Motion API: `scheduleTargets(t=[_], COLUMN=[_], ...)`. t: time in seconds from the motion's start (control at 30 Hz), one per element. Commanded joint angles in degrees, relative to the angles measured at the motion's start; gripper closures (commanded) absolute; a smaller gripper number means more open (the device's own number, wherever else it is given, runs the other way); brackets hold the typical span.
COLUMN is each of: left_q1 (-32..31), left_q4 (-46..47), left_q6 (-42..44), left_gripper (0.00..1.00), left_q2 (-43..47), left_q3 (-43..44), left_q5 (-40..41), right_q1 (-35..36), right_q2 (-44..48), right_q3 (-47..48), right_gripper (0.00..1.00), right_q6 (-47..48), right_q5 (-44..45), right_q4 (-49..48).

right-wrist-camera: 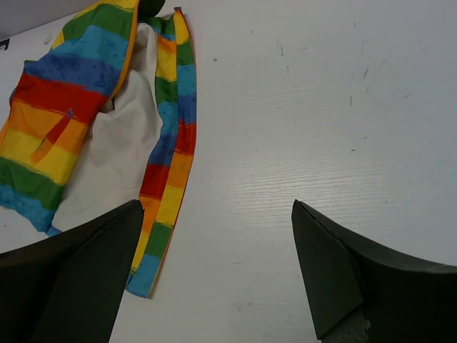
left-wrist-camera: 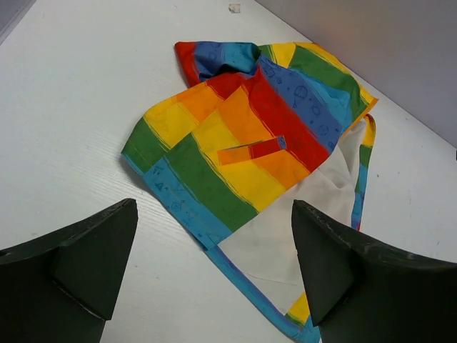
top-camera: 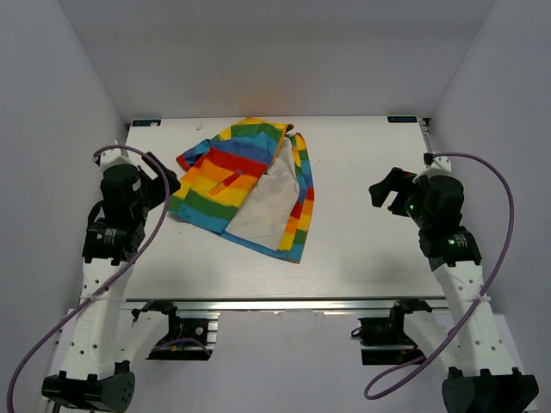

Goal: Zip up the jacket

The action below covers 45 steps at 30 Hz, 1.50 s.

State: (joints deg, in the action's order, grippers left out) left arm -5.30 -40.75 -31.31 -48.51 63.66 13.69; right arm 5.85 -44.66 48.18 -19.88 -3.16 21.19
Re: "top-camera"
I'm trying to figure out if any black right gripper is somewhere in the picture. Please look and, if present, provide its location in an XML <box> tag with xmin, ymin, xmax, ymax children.
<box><xmin>368</xmin><ymin>167</ymin><xmax>433</xmax><ymax>229</ymax></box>

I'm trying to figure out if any rainbow striped kids jacket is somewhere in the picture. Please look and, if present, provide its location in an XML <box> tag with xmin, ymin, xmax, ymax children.
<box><xmin>169</xmin><ymin>118</ymin><xmax>315</xmax><ymax>262</ymax></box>

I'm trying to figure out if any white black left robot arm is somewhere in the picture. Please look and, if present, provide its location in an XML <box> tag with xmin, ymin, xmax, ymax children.
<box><xmin>41</xmin><ymin>145</ymin><xmax>182</xmax><ymax>412</ymax></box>

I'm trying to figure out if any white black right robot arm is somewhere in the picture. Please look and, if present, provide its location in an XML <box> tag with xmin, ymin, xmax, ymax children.
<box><xmin>369</xmin><ymin>168</ymin><xmax>539</xmax><ymax>412</ymax></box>

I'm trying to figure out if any blue label left corner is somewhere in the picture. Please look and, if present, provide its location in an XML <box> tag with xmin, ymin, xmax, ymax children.
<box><xmin>131</xmin><ymin>119</ymin><xmax>161</xmax><ymax>127</ymax></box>

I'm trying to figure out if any blue label corner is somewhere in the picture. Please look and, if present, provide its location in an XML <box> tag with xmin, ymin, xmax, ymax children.
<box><xmin>387</xmin><ymin>115</ymin><xmax>418</xmax><ymax>123</ymax></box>
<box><xmin>131</xmin><ymin>119</ymin><xmax>161</xmax><ymax>127</ymax></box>

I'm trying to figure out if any blue label right corner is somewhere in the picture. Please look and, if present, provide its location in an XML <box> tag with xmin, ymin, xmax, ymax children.
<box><xmin>387</xmin><ymin>115</ymin><xmax>418</xmax><ymax>123</ymax></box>

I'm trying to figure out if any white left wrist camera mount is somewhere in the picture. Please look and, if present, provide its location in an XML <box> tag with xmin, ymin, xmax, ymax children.
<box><xmin>92</xmin><ymin>141</ymin><xmax>139</xmax><ymax>173</ymax></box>

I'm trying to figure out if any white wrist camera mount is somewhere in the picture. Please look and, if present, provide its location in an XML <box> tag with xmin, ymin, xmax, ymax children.
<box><xmin>413</xmin><ymin>152</ymin><xmax>452</xmax><ymax>183</ymax></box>
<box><xmin>92</xmin><ymin>141</ymin><xmax>139</xmax><ymax>173</ymax></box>

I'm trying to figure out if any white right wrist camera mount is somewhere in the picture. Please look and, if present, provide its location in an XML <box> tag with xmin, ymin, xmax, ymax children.
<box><xmin>413</xmin><ymin>152</ymin><xmax>452</xmax><ymax>183</ymax></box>

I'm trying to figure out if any aluminium table front rail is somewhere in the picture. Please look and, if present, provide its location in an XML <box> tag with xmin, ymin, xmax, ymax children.
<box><xmin>120</xmin><ymin>297</ymin><xmax>449</xmax><ymax>314</ymax></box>

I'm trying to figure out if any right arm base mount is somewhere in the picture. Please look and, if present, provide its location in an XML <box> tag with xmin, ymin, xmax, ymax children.
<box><xmin>350</xmin><ymin>299</ymin><xmax>432</xmax><ymax>366</ymax></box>

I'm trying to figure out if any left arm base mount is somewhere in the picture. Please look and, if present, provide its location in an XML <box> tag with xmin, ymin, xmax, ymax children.
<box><xmin>131</xmin><ymin>300</ymin><xmax>213</xmax><ymax>361</ymax></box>

